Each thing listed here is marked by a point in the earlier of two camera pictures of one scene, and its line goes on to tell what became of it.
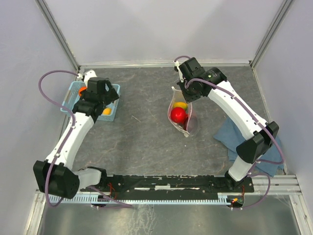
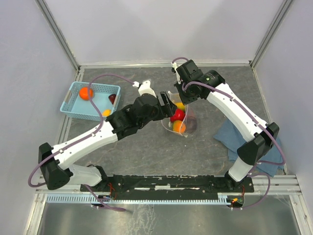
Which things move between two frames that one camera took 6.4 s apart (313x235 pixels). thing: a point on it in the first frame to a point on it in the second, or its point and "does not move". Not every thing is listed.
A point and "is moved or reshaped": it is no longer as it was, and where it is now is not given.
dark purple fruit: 184,125 to 191,124
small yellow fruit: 107,111 does not move
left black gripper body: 108,96 to 160,112
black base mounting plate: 162,185 does not move
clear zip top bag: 192,120 is moved or reshaped
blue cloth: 231,137 does not move
